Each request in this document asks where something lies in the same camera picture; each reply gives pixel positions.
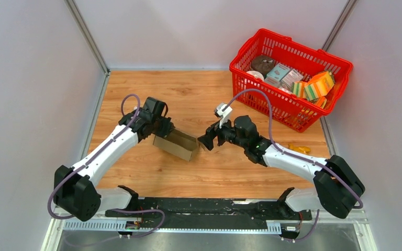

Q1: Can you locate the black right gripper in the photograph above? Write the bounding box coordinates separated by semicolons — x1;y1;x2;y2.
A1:
197;115;247;151

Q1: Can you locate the brown cardboard paper box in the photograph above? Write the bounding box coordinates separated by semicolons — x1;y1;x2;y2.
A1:
153;129;207;162

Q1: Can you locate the grey white small box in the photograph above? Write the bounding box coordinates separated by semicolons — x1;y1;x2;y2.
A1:
281;69;304;90

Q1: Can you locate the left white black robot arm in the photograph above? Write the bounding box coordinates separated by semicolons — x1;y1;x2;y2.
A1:
47;97;175;222

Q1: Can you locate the brown round packaged item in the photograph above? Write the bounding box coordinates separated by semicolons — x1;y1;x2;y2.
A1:
250;55;275;78

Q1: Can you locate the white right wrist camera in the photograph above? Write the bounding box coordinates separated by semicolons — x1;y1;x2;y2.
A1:
215;102;233;129

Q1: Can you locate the aluminium frame corner post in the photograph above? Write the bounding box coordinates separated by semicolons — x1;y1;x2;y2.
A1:
64;0;111;75

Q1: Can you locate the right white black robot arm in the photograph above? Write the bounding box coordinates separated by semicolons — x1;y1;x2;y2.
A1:
198;116;365;219

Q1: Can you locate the red plastic basket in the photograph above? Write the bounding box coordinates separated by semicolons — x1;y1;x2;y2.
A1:
229;29;353;132

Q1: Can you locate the yellow small object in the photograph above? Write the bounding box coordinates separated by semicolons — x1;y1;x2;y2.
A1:
288;143;311;155

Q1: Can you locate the white round container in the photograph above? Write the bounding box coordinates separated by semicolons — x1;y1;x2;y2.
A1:
247;71;264;81

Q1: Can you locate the green orange striped pack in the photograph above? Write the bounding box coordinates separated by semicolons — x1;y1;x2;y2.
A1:
291;81;307;99

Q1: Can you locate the right aluminium corner post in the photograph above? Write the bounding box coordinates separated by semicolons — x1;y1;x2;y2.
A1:
321;0;358;51

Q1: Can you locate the teal small box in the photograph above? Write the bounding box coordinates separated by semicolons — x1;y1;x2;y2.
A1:
265;63;291;82

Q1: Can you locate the orange green striped box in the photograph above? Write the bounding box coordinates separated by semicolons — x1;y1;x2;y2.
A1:
304;71;335;101

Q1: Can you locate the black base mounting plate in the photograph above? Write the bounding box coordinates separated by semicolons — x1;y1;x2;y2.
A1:
104;197;312;230

